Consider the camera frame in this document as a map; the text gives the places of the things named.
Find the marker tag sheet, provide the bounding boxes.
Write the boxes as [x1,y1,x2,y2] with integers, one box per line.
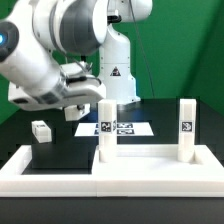
[75,122,154,137]

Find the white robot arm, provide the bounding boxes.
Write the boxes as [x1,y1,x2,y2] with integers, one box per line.
[0,0,153,111]

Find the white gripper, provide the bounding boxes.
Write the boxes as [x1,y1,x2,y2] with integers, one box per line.
[8,63,106,111]

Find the black camera on stand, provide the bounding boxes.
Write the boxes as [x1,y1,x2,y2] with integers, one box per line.
[107,11,122,24]

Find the white desk top tray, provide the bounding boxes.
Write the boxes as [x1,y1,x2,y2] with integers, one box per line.
[92,144,224,197]

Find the white U-shaped frame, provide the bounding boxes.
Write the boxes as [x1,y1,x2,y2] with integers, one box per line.
[0,144,224,198]

